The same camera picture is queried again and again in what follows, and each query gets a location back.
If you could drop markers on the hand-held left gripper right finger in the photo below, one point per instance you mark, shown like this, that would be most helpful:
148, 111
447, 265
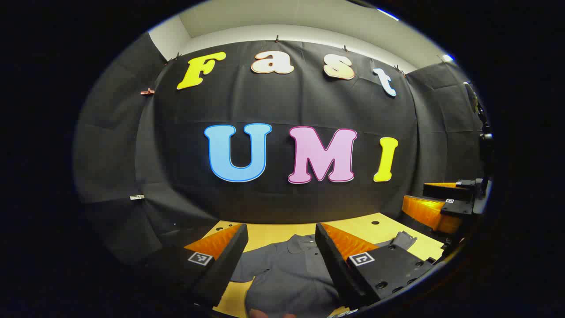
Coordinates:
332, 265

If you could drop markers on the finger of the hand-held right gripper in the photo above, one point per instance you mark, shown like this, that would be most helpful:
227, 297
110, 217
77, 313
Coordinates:
446, 192
457, 207

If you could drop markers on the ceiling light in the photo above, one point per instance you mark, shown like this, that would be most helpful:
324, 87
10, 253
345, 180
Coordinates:
448, 58

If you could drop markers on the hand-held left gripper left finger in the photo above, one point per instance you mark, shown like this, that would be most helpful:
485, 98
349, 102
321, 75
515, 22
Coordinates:
229, 260

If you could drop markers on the black backdrop cloth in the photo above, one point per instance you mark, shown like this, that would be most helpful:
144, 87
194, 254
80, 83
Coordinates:
185, 176

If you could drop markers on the red clip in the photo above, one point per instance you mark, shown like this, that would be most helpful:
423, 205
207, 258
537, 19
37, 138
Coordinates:
148, 92

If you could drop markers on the grey collared shirt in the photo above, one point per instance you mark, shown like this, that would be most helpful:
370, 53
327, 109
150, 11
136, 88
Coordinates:
287, 274

